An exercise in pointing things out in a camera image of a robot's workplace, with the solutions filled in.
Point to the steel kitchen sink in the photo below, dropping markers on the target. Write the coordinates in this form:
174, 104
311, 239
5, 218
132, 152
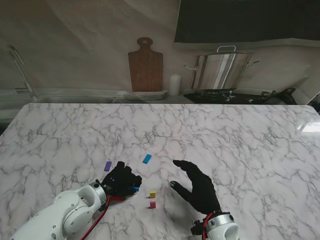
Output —
75, 99

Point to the pink domino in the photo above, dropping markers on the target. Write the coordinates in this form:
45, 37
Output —
152, 205

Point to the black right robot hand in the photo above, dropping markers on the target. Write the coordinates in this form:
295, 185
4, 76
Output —
201, 192

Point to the white cylindrical candle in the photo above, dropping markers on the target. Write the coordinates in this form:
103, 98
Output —
175, 85

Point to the yellow domino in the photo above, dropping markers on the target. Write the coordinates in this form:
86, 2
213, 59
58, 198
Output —
152, 194

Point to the stack of white plates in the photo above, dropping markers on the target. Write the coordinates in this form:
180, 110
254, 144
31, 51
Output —
147, 95

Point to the chrome kitchen faucet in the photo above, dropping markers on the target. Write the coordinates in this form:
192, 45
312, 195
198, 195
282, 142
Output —
23, 75

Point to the large steel stock pot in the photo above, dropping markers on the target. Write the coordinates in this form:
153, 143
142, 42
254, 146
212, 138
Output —
220, 71

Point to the dark range hood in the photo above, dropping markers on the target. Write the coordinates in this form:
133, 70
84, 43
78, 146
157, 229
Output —
250, 20

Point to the red domino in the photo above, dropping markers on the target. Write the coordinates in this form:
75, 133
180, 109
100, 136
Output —
117, 198

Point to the black frying pan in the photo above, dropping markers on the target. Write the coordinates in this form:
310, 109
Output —
282, 98

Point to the black gas stove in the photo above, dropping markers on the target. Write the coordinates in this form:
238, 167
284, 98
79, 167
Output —
217, 98

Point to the brown wooden cutting board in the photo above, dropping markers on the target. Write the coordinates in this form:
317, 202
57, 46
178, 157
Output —
146, 72

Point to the blue domino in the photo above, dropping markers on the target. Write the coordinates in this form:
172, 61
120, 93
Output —
135, 188
147, 158

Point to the purple domino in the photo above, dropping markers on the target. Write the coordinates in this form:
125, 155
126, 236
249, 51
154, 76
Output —
107, 166

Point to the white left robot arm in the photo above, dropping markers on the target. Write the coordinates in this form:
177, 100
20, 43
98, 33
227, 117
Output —
65, 215

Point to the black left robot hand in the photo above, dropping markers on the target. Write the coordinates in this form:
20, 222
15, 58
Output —
120, 181

